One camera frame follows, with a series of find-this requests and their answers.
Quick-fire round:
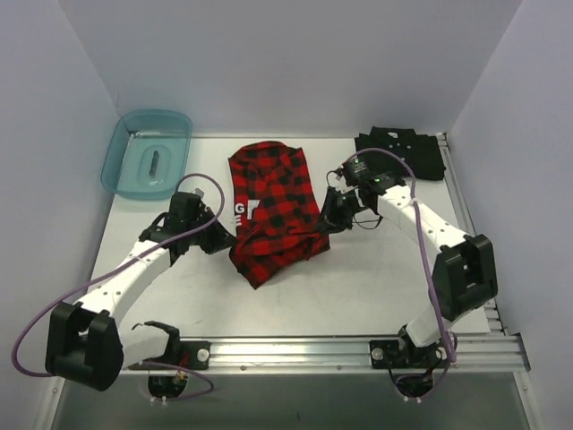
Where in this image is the red black plaid shirt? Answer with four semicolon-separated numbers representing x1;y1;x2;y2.
228;141;330;289

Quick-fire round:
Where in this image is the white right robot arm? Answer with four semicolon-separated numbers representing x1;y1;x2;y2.
315;154;499;366

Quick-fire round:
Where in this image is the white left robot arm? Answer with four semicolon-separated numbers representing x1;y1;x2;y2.
45;189;235;391

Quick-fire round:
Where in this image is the dark object in basin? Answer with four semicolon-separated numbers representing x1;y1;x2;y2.
149;150;160;178

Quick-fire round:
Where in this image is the teal plastic basin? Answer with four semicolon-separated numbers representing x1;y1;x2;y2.
100;109;192;201

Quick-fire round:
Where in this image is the folded black button shirt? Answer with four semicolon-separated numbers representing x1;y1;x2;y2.
355;126;446;182

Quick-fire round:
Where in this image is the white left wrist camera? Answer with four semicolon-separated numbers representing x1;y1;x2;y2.
192;188;205;198

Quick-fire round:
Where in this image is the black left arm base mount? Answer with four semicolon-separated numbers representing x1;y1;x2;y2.
152;340;211;371

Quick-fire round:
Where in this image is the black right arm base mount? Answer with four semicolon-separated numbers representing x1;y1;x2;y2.
369;338;446;370

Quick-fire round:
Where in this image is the aluminium front rail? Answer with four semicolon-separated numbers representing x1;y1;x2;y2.
129;333;532;374

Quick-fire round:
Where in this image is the aluminium rail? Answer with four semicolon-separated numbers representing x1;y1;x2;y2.
129;333;532;374
436;133;507;336

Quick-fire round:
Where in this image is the aluminium right side rail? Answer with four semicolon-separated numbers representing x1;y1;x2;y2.
436;133;507;336

